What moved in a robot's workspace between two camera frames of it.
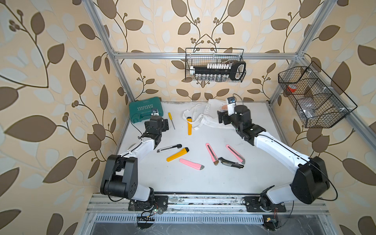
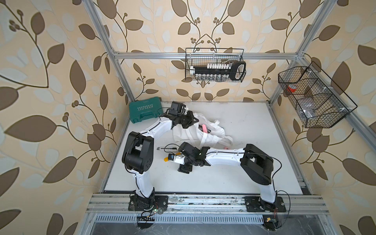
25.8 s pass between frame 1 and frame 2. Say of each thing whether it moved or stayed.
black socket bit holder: stayed
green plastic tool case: stayed
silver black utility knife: stayed
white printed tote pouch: moved
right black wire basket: stayed
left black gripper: moved
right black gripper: moved
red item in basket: stayed
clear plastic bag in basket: stayed
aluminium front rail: stayed
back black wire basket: stayed
